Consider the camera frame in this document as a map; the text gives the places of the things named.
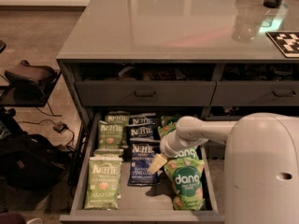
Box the green Kettle bag middle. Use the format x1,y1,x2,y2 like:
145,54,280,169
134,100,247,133
98,120,123,149

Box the open grey middle drawer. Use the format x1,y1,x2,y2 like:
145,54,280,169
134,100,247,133
60,114,224,224

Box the black power adapter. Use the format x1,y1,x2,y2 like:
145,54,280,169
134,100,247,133
53,121,66,133

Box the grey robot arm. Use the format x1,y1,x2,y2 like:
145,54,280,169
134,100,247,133
149,113,299,224

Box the black backpack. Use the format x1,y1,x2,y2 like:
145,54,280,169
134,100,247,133
0,134,69,190

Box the blue Kettle bag back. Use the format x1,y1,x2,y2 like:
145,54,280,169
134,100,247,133
130,113,156,125

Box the green Kettle bag back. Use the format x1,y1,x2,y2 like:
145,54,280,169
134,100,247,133
105,111,130,126

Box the grey top left drawer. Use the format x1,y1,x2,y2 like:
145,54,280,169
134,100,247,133
75,80,216,106

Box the green Dang bag back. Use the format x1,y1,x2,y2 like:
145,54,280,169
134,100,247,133
161,116,180,126

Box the dark chair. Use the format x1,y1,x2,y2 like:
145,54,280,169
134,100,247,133
0,60,61,107

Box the grey top right drawer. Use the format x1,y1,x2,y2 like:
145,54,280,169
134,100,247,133
211,81,299,106

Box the grey counter cabinet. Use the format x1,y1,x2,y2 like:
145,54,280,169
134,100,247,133
56,0,299,224

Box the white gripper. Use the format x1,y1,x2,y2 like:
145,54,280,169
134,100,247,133
148,131,207,175

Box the black floor cable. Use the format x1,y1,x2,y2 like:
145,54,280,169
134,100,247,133
17,101,76,147

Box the green dang bag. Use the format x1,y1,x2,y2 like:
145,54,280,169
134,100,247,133
164,158,206,211
175,147,199,160
161,116,180,126
158,122,176,138

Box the blue Kettle chip bag front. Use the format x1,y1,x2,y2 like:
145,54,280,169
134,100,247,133
128,138,160,186

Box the green Kettle bag second row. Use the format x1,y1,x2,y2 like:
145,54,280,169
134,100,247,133
93,148,123,158

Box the green Kettle jalapeno bag front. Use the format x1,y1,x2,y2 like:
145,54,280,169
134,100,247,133
84,156,122,210

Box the green Dang bag front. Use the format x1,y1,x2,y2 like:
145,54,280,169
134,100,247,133
164,158,206,211

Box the blue Kettle bag middle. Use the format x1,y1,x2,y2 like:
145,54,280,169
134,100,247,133
126,123,155,139

